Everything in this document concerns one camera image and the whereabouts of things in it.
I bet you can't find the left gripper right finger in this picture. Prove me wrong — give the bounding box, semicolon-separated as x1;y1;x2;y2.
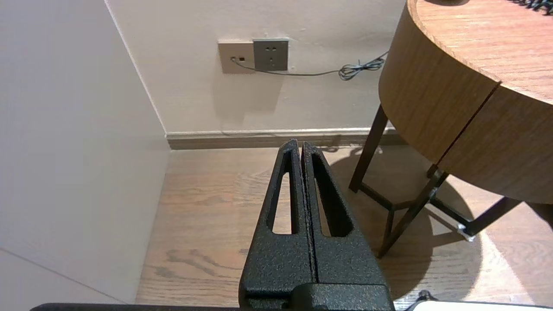
302;142;388;286

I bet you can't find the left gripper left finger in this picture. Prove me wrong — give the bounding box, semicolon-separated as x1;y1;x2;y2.
240;139;318;304

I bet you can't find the grey skirting board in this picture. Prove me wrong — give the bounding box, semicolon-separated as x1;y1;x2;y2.
166;127;407;150

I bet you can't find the round wooden bedside table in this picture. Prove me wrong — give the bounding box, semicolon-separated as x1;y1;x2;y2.
349;0;553;260

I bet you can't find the thin grey wall cable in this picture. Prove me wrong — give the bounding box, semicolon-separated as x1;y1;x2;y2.
231;51;389;81

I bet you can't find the dark grey wall socket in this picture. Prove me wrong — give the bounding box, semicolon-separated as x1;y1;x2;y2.
253;38;290;72

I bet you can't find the beige wall socket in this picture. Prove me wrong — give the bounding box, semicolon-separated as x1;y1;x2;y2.
218;40;255;74

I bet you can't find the black coiled phone cord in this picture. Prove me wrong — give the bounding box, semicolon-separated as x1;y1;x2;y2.
512;0;553;14

